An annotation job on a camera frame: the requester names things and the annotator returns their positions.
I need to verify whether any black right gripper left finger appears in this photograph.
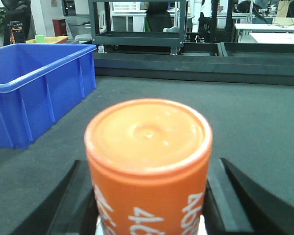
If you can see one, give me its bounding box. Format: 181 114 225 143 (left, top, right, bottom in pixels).
11 160 98 235

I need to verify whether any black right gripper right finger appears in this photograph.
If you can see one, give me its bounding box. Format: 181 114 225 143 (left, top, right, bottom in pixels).
203 158 294 235

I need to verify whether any orange cylindrical capacitor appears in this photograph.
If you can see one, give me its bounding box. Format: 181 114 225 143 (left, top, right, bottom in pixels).
84 98 213 235

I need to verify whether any blue plastic bin on conveyor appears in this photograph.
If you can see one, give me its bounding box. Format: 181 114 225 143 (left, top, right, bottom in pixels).
0 44 97 149

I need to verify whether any white table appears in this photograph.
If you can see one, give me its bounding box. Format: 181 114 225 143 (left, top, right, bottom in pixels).
232 23 294 44

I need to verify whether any yellow tray with green block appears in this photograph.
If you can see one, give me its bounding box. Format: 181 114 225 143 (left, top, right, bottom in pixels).
26 35 69 44

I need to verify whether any black office chair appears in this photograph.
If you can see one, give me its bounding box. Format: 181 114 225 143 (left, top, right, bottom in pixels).
146 1 173 32

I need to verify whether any dark metal cart frame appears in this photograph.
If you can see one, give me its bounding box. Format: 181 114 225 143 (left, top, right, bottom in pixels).
88 0 188 49

